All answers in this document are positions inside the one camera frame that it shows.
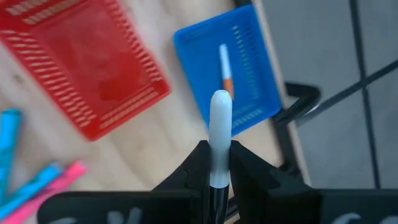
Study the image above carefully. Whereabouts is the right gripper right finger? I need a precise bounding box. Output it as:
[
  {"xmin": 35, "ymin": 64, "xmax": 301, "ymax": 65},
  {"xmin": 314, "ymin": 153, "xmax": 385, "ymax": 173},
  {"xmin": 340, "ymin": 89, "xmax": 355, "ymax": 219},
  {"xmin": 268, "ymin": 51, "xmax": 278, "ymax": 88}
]
[{"xmin": 229, "ymin": 140, "xmax": 398, "ymax": 224}]

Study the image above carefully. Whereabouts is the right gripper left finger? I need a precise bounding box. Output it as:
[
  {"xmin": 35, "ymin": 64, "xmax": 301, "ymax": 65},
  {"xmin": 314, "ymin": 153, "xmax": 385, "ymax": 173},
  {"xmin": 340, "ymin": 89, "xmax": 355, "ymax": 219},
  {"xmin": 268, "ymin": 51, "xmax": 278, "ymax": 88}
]
[{"xmin": 37, "ymin": 140, "xmax": 212, "ymax": 224}]

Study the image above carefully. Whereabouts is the orange cap white marker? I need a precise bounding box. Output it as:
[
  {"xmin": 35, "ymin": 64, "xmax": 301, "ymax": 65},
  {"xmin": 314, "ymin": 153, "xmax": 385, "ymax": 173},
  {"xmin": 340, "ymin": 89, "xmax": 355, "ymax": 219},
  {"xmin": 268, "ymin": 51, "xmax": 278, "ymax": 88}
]
[{"xmin": 218, "ymin": 43, "xmax": 235, "ymax": 100}]

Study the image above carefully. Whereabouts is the pink highlighter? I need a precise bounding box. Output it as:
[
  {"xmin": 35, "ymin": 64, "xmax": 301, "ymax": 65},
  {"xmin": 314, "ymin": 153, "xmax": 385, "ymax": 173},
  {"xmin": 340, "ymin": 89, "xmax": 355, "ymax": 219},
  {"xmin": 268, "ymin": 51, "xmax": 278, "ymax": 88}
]
[{"xmin": 1, "ymin": 159, "xmax": 88, "ymax": 224}]

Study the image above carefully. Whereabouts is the black table clamp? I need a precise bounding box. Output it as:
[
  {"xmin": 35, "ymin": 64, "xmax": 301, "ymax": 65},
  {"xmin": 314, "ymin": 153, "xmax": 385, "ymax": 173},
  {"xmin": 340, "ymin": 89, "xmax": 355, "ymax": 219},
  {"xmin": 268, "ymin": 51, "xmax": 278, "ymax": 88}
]
[{"xmin": 273, "ymin": 81, "xmax": 322, "ymax": 127}]

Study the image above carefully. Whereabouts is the cyan highlighter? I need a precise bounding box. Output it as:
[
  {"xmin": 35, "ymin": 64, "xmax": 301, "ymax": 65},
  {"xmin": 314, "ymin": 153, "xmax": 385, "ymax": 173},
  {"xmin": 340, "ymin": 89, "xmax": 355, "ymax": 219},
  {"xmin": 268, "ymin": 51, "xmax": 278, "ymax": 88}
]
[
  {"xmin": 0, "ymin": 108, "xmax": 23, "ymax": 206},
  {"xmin": 0, "ymin": 161, "xmax": 65, "ymax": 220}
]

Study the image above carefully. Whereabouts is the blue plastic basket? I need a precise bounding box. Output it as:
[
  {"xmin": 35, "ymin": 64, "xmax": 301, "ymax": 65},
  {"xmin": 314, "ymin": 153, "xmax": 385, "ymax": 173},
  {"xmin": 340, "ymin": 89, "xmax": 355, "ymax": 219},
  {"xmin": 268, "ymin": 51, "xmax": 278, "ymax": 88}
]
[{"xmin": 173, "ymin": 3, "xmax": 283, "ymax": 138}]

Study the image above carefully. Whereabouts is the red plastic basket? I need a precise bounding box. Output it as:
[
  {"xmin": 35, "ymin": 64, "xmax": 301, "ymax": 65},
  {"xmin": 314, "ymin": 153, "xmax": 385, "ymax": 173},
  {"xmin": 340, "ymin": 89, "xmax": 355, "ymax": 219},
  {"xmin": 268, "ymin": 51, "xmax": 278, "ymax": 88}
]
[{"xmin": 0, "ymin": 0, "xmax": 172, "ymax": 142}]

